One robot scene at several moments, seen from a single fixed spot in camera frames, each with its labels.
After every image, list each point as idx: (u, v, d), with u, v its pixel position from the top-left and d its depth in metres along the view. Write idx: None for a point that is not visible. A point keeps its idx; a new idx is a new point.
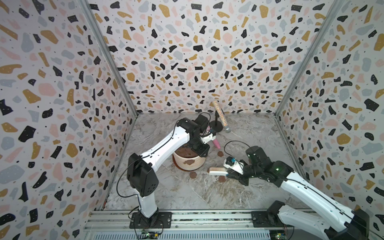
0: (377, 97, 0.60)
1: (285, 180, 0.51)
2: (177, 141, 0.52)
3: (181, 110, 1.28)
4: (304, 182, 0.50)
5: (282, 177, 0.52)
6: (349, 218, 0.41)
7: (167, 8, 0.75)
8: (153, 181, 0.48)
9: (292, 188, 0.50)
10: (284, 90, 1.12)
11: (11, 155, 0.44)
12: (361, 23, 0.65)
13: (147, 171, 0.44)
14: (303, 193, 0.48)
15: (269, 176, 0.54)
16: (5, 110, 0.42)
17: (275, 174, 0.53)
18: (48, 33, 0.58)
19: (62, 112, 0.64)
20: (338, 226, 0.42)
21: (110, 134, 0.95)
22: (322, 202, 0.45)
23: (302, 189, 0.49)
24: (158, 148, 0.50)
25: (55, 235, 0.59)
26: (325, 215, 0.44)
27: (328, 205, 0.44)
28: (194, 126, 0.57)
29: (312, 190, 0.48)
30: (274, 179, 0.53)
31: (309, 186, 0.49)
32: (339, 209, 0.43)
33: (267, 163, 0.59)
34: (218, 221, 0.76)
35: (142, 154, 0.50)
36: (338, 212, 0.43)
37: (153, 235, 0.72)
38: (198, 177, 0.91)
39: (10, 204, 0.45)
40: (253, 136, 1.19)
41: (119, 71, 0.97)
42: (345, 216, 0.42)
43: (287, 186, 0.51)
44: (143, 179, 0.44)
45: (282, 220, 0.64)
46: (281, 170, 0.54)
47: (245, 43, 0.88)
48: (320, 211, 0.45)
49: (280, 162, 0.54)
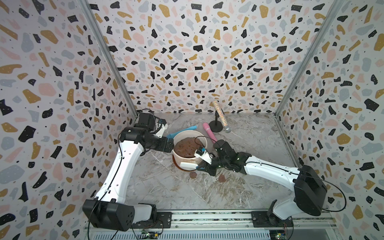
0: (377, 97, 0.60)
1: (245, 165, 0.59)
2: (130, 158, 0.46)
3: (181, 110, 1.28)
4: (259, 160, 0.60)
5: (241, 163, 0.60)
6: (296, 175, 0.47)
7: (167, 8, 0.75)
8: (128, 211, 0.42)
9: (253, 170, 0.57)
10: (284, 90, 1.12)
11: (11, 155, 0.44)
12: (362, 23, 0.64)
13: (115, 209, 0.38)
14: (261, 169, 0.54)
15: (234, 166, 0.62)
16: (5, 110, 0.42)
17: (238, 164, 0.60)
18: (48, 33, 0.58)
19: (62, 112, 0.64)
20: (290, 185, 0.47)
21: (110, 134, 0.95)
22: (274, 171, 0.52)
23: (259, 166, 0.56)
24: (113, 179, 0.42)
25: (55, 235, 0.59)
26: (282, 181, 0.49)
27: (279, 171, 0.51)
28: (141, 132, 0.50)
29: (266, 165, 0.55)
30: (238, 168, 0.60)
31: (264, 162, 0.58)
32: (288, 171, 0.50)
33: (232, 155, 0.65)
34: (218, 221, 0.76)
35: (97, 196, 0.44)
36: (287, 174, 0.49)
37: (153, 235, 0.72)
38: (198, 177, 0.91)
39: (10, 204, 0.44)
40: (253, 136, 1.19)
41: (119, 71, 0.97)
42: (292, 174, 0.48)
43: (250, 169, 0.57)
44: (115, 218, 0.38)
45: (280, 217, 0.63)
46: (241, 159, 0.62)
47: (245, 43, 0.88)
48: (278, 179, 0.51)
49: (243, 153, 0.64)
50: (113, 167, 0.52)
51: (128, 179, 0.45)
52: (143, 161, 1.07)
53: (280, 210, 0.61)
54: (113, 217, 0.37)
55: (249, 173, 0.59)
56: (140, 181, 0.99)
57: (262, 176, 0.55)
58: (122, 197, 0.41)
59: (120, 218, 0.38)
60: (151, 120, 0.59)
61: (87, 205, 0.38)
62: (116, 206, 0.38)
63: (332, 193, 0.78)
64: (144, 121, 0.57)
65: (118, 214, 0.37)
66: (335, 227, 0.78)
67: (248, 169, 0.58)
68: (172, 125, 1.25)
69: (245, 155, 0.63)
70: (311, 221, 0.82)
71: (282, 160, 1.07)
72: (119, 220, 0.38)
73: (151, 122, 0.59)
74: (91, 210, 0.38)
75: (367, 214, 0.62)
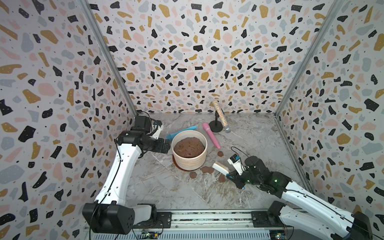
0: (377, 97, 0.60)
1: (285, 191, 0.53)
2: (130, 160, 0.46)
3: (181, 110, 1.28)
4: (303, 190, 0.52)
5: (281, 188, 0.54)
6: (350, 222, 0.43)
7: (167, 8, 0.75)
8: (128, 213, 0.42)
9: (294, 199, 0.52)
10: (284, 90, 1.12)
11: (11, 155, 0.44)
12: (361, 23, 0.65)
13: (116, 211, 0.38)
14: (304, 202, 0.49)
15: (270, 187, 0.56)
16: (5, 110, 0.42)
17: (274, 186, 0.55)
18: (48, 33, 0.58)
19: (62, 112, 0.64)
20: (341, 231, 0.43)
21: (110, 134, 0.95)
22: (323, 209, 0.47)
23: (302, 197, 0.50)
24: (112, 181, 0.42)
25: (55, 235, 0.59)
26: (329, 222, 0.45)
27: (328, 212, 0.46)
28: (139, 134, 0.51)
29: (312, 198, 0.49)
30: (274, 190, 0.55)
31: (308, 194, 0.51)
32: (339, 214, 0.45)
33: (266, 175, 0.59)
34: (218, 221, 0.76)
35: (97, 198, 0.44)
36: (338, 217, 0.44)
37: (153, 235, 0.72)
38: (198, 177, 0.91)
39: (10, 204, 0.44)
40: (253, 136, 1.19)
41: (119, 71, 0.97)
42: (346, 220, 0.43)
43: (290, 197, 0.52)
44: (117, 220, 0.38)
45: (283, 221, 0.63)
46: (279, 181, 0.56)
47: (245, 43, 0.88)
48: (324, 219, 0.46)
49: (279, 174, 0.58)
50: (112, 169, 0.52)
51: (127, 181, 0.45)
52: (143, 161, 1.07)
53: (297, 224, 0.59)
54: (115, 219, 0.37)
55: (285, 199, 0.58)
56: (140, 180, 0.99)
57: (303, 208, 0.51)
58: (122, 199, 0.41)
59: (121, 220, 0.38)
60: (148, 122, 0.60)
61: (87, 209, 0.38)
62: (117, 207, 0.38)
63: (332, 193, 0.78)
64: (140, 124, 0.57)
65: (119, 216, 0.37)
66: None
67: (288, 197, 0.52)
68: (172, 125, 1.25)
69: (282, 176, 0.57)
70: None
71: (282, 160, 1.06)
72: (121, 222, 0.38)
73: (147, 124, 0.60)
74: (91, 214, 0.37)
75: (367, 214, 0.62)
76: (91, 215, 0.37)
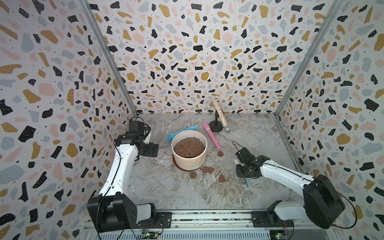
0: (377, 97, 0.60)
1: (260, 166, 0.62)
2: (129, 158, 0.50)
3: (181, 110, 1.28)
4: (276, 164, 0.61)
5: (258, 165, 0.63)
6: (308, 181, 0.48)
7: (167, 8, 0.75)
8: (132, 207, 0.43)
9: (268, 172, 0.59)
10: (284, 90, 1.12)
11: (11, 155, 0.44)
12: (362, 23, 0.64)
13: (121, 200, 0.39)
14: (275, 172, 0.57)
15: (251, 166, 0.66)
16: (5, 110, 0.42)
17: (255, 165, 0.64)
18: (48, 33, 0.58)
19: (62, 112, 0.64)
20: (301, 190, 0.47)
21: (110, 134, 0.95)
22: (288, 175, 0.53)
23: (274, 168, 0.58)
24: (114, 176, 0.45)
25: (55, 235, 0.59)
26: (294, 185, 0.50)
27: (292, 176, 0.52)
28: (135, 136, 0.55)
29: (282, 169, 0.56)
30: (255, 169, 0.64)
31: (279, 166, 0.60)
32: (301, 177, 0.50)
33: (250, 158, 0.71)
34: (218, 221, 0.76)
35: (101, 192, 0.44)
36: (299, 179, 0.50)
37: (153, 235, 0.72)
38: (198, 177, 0.91)
39: (10, 204, 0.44)
40: (253, 136, 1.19)
41: (119, 71, 0.97)
42: (304, 180, 0.49)
43: (264, 170, 0.60)
44: (122, 210, 0.39)
45: (280, 217, 0.64)
46: (260, 161, 0.65)
47: (245, 43, 0.88)
48: (290, 184, 0.51)
49: (262, 156, 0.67)
50: (112, 166, 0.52)
51: (128, 178, 0.47)
52: (143, 161, 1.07)
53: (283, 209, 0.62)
54: (119, 209, 0.39)
55: (263, 175, 0.62)
56: (140, 180, 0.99)
57: (277, 180, 0.57)
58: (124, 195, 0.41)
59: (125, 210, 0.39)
60: (141, 124, 0.65)
61: (91, 203, 0.39)
62: (120, 197, 0.40)
63: None
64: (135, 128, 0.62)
65: (124, 205, 0.39)
66: (335, 227, 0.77)
67: (263, 170, 0.61)
68: (172, 125, 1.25)
69: (264, 158, 0.66)
70: (310, 221, 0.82)
71: (283, 161, 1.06)
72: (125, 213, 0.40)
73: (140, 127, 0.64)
74: (97, 207, 0.38)
75: (367, 214, 0.62)
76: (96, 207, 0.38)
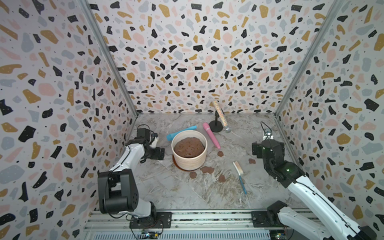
0: (377, 97, 0.60)
1: (294, 182, 0.51)
2: (135, 151, 0.58)
3: (181, 110, 1.28)
4: (313, 187, 0.49)
5: (290, 178, 0.51)
6: (354, 232, 0.40)
7: (167, 8, 0.75)
8: (134, 190, 0.45)
9: (302, 194, 0.49)
10: (284, 90, 1.12)
11: (11, 155, 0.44)
12: (362, 23, 0.64)
13: (126, 174, 0.45)
14: (312, 198, 0.47)
15: (278, 174, 0.54)
16: (5, 110, 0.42)
17: (284, 174, 0.53)
18: (48, 33, 0.58)
19: (62, 112, 0.64)
20: (340, 237, 0.41)
21: (110, 134, 0.95)
22: (328, 211, 0.44)
23: (311, 194, 0.48)
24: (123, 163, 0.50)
25: (55, 235, 0.59)
26: (330, 225, 0.43)
27: (333, 216, 0.43)
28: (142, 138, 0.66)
29: (321, 197, 0.47)
30: (282, 178, 0.53)
31: (318, 192, 0.48)
32: (345, 221, 0.42)
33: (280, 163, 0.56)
34: (218, 221, 0.76)
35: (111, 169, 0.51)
36: (343, 224, 0.42)
37: (153, 235, 0.72)
38: (198, 177, 0.91)
39: (10, 204, 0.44)
40: (253, 135, 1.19)
41: (119, 71, 0.97)
42: (350, 229, 0.41)
43: (297, 190, 0.50)
44: (127, 184, 0.44)
45: (280, 220, 0.64)
46: (291, 172, 0.53)
47: (245, 43, 0.88)
48: (325, 220, 0.44)
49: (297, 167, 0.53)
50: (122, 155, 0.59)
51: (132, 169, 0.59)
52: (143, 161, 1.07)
53: (291, 223, 0.59)
54: (125, 182, 0.44)
55: (290, 191, 0.53)
56: (140, 181, 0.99)
57: (308, 205, 0.48)
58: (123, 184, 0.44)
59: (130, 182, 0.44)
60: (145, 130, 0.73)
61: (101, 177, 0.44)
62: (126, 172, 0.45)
63: (332, 193, 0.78)
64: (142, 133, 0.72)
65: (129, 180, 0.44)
66: None
67: (296, 188, 0.50)
68: (172, 125, 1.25)
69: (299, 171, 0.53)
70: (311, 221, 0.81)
71: None
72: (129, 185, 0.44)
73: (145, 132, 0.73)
74: (105, 180, 0.44)
75: (367, 214, 0.62)
76: (105, 180, 0.44)
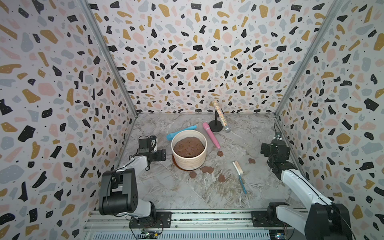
0: (377, 97, 0.60)
1: (285, 170, 0.61)
2: (140, 161, 0.60)
3: (181, 110, 1.28)
4: (300, 174, 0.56)
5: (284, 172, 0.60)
6: (324, 202, 0.45)
7: (167, 8, 0.75)
8: (135, 191, 0.46)
9: (289, 180, 0.58)
10: (284, 90, 1.12)
11: (11, 155, 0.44)
12: (361, 23, 0.65)
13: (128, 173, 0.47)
14: (294, 181, 0.55)
15: (276, 168, 0.65)
16: (5, 110, 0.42)
17: (279, 168, 0.63)
18: (48, 33, 0.58)
19: (62, 112, 0.64)
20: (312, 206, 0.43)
21: (110, 134, 0.95)
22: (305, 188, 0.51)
23: (295, 177, 0.57)
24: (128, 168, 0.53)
25: (55, 235, 0.59)
26: (306, 200, 0.48)
27: (308, 190, 0.50)
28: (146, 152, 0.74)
29: (303, 181, 0.55)
30: (277, 171, 0.64)
31: (302, 178, 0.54)
32: (318, 195, 0.48)
33: (280, 159, 0.67)
34: (218, 221, 0.76)
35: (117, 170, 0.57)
36: (315, 196, 0.48)
37: (153, 235, 0.72)
38: (198, 177, 0.91)
39: (10, 204, 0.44)
40: (253, 136, 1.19)
41: (119, 71, 0.97)
42: (320, 200, 0.46)
43: (285, 176, 0.59)
44: (128, 183, 0.46)
45: (278, 216, 0.65)
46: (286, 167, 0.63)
47: (245, 43, 0.88)
48: (304, 197, 0.50)
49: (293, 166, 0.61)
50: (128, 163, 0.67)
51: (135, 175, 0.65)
52: None
53: (285, 214, 0.61)
54: (126, 181, 0.46)
55: (283, 180, 0.61)
56: (140, 181, 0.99)
57: (294, 191, 0.55)
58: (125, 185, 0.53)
59: (131, 182, 0.46)
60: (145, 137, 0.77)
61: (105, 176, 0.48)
62: (128, 172, 0.48)
63: (331, 193, 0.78)
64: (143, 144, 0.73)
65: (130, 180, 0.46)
66: None
67: (284, 174, 0.60)
68: (172, 125, 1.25)
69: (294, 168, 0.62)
70: None
71: None
72: (131, 184, 0.46)
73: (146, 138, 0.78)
74: (108, 180, 0.46)
75: (367, 214, 0.62)
76: (108, 179, 0.46)
